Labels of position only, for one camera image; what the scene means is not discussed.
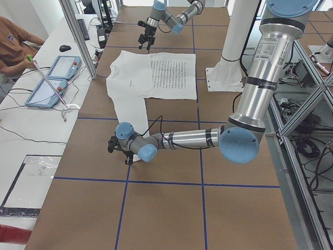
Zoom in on black box with label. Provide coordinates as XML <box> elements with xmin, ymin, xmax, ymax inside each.
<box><xmin>97</xmin><ymin>28</ymin><xmax>107</xmax><ymax>48</ymax></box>

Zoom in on red cylinder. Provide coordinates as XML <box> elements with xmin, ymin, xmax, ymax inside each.
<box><xmin>0</xmin><ymin>224</ymin><xmax>32</xmax><ymax>245</ymax></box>

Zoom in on black computer mouse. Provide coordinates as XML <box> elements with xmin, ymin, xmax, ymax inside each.
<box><xmin>59</xmin><ymin>45</ymin><xmax>71</xmax><ymax>52</ymax></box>

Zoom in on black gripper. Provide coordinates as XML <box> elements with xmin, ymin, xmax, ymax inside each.
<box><xmin>138</xmin><ymin>25</ymin><xmax>156</xmax><ymax>51</ymax></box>
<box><xmin>114</xmin><ymin>136</ymin><xmax>133</xmax><ymax>165</ymax></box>

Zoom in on clear plastic document sleeve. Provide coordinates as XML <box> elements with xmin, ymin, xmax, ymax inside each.
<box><xmin>1</xmin><ymin>155</ymin><xmax>61</xmax><ymax>218</ymax></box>

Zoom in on black keyboard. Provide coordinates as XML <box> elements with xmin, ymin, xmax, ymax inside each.
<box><xmin>77</xmin><ymin>19</ymin><xmax>90</xmax><ymax>41</ymax></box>

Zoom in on blue teach pendant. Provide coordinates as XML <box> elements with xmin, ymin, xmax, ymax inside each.
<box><xmin>25</xmin><ymin>79</ymin><xmax>67</xmax><ymax>108</ymax></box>
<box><xmin>47</xmin><ymin>55</ymin><xmax>81</xmax><ymax>80</ymax></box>

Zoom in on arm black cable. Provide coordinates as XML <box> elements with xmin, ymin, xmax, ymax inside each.
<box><xmin>140</xmin><ymin>115</ymin><xmax>209</xmax><ymax>151</ymax></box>

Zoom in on upper blue teach pendant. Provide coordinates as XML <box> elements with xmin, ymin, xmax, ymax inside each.
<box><xmin>47</xmin><ymin>55</ymin><xmax>81</xmax><ymax>80</ymax></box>

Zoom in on white long-sleeve printed shirt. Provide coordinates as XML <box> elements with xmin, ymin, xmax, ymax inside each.
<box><xmin>105</xmin><ymin>50</ymin><xmax>197</xmax><ymax>162</ymax></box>

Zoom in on metal grabber stick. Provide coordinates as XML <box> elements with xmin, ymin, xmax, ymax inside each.
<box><xmin>27</xmin><ymin>55</ymin><xmax>80</xmax><ymax>122</ymax></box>

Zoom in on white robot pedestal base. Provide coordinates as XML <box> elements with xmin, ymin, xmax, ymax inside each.
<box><xmin>206</xmin><ymin>0</ymin><xmax>261</xmax><ymax>92</ymax></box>

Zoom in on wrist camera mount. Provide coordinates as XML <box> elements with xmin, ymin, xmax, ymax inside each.
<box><xmin>107</xmin><ymin>136</ymin><xmax>118</xmax><ymax>153</ymax></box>
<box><xmin>137</xmin><ymin>20</ymin><xmax>149</xmax><ymax>28</ymax></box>

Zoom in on person in brown shirt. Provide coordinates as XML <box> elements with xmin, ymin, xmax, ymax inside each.
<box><xmin>1</xmin><ymin>17</ymin><xmax>45</xmax><ymax>77</ymax></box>

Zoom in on lower blue teach pendant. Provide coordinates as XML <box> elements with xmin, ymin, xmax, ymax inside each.
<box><xmin>25</xmin><ymin>79</ymin><xmax>67</xmax><ymax>108</ymax></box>

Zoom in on aluminium frame post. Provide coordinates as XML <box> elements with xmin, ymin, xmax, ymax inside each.
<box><xmin>59</xmin><ymin>0</ymin><xmax>97</xmax><ymax>80</ymax></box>

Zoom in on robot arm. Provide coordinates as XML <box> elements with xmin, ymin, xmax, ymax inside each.
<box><xmin>137</xmin><ymin>0</ymin><xmax>206</xmax><ymax>50</ymax></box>
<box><xmin>108</xmin><ymin>1</ymin><xmax>317</xmax><ymax>164</ymax></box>

